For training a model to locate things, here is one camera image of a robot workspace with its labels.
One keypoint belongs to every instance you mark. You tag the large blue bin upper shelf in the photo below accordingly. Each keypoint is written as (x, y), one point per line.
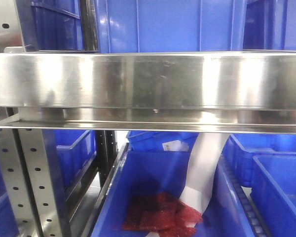
(170, 25)

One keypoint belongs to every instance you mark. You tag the steel shelf front beam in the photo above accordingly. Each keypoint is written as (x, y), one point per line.
(214, 91)

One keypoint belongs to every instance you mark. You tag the perforated steel shelf upright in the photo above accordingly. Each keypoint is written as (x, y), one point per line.
(32, 176)

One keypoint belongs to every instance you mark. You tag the blue bin lower rear centre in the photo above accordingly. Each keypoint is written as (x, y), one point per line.
(161, 140)

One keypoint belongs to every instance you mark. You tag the blue bin lower left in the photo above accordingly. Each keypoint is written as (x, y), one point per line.
(74, 149)

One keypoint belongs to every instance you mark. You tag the blue bin lower right rear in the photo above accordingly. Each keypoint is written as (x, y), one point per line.
(240, 149)

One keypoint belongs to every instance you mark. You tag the blue bin upper left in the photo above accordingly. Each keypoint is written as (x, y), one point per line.
(58, 24)

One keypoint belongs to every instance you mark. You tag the blue bin lower right front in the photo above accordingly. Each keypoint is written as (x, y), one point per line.
(274, 193)

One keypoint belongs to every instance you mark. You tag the blue bin upper right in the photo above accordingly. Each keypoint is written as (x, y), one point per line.
(270, 24)

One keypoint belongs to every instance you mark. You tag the black shelf post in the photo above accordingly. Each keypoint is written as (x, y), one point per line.
(106, 153)

